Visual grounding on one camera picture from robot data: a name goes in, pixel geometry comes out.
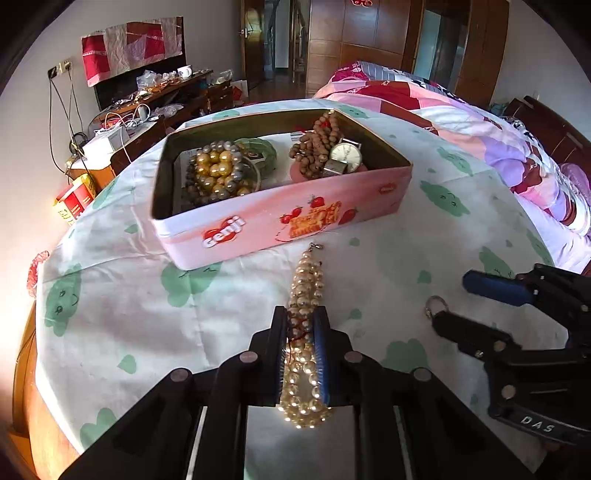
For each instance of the wall power outlet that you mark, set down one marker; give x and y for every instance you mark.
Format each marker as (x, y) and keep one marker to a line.
(60, 69)

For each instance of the dark wooden bed headboard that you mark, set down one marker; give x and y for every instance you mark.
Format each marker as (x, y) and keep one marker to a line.
(554, 129)

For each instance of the black television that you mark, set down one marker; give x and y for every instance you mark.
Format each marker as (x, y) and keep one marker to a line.
(120, 90)

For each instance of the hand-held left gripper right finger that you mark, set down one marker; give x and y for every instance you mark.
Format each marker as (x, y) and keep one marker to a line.
(325, 369)

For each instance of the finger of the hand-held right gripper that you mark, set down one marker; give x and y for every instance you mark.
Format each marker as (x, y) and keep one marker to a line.
(489, 282)
(466, 332)

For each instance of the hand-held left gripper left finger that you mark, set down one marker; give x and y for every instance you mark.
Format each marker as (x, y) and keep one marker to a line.
(277, 364)

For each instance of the pink tin box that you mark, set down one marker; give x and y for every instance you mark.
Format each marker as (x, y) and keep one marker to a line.
(258, 221)

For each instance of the red patchwork television cover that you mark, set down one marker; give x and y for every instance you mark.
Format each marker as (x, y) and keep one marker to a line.
(129, 46)

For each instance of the dark wooden television cabinet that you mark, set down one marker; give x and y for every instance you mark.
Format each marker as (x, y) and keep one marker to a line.
(217, 94)

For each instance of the red knot decoration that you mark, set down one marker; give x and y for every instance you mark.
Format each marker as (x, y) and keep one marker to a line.
(361, 2)

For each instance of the brown wooden door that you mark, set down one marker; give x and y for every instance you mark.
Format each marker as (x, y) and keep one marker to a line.
(253, 46)

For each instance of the silver wristwatch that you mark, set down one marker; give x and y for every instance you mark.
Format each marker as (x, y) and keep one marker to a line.
(346, 154)

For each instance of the red paper bag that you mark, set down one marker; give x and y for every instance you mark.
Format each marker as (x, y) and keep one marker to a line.
(239, 90)

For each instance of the thin silver bangle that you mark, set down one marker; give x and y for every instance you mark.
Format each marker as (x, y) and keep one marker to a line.
(258, 173)

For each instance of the white mug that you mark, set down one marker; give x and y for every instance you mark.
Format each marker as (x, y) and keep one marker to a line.
(184, 72)

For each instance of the brown wooden wardrobe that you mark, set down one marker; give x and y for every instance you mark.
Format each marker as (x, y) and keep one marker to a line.
(369, 27)

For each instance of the pink patchwork quilt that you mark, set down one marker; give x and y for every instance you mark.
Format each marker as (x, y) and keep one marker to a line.
(461, 120)

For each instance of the red woven ornament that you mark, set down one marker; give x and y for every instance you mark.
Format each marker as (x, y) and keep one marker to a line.
(34, 272)

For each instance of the red and yellow box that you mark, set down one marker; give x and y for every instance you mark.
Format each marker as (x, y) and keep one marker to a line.
(76, 198)

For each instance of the clear plastic bag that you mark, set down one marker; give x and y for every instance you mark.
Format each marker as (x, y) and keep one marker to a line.
(147, 79)

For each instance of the white cardboard box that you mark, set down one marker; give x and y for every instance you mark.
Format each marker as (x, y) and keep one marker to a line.
(113, 138)

